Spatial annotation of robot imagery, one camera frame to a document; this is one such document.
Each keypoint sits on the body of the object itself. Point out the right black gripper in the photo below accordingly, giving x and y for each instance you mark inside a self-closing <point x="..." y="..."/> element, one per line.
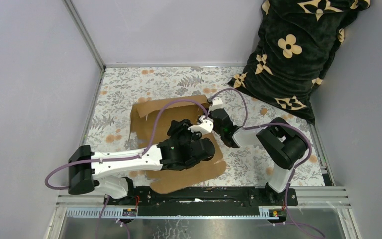
<point x="209" y="114"/>

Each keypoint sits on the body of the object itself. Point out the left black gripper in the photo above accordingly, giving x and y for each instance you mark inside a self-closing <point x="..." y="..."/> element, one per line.
<point x="177" y="129"/>

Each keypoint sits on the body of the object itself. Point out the brown cardboard box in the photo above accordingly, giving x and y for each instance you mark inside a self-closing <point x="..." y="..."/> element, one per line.
<point x="160" y="113"/>

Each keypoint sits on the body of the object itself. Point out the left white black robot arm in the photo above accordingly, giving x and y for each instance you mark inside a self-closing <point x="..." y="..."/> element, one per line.
<point x="98" y="171"/>

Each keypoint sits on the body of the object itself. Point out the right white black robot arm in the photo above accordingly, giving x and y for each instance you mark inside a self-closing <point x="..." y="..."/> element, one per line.
<point x="284" y="144"/>

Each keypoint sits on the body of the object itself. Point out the black floral blanket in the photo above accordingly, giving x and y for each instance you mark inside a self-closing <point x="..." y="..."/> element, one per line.
<point x="298" y="40"/>

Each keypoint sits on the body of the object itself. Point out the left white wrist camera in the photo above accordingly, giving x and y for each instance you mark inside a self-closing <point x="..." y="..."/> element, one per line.
<point x="204" y="127"/>

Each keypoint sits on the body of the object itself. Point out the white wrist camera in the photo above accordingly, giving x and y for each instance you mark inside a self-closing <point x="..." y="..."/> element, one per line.
<point x="214" y="103"/>
<point x="204" y="127"/>

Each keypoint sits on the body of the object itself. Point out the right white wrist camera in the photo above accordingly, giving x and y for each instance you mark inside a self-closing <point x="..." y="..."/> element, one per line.
<point x="214" y="103"/>

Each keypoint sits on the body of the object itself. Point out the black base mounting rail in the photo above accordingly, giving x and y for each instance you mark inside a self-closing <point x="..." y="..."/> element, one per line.
<point x="204" y="201"/>

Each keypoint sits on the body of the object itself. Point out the aluminium corner post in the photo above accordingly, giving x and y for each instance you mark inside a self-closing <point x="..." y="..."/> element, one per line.
<point x="75" y="16"/>

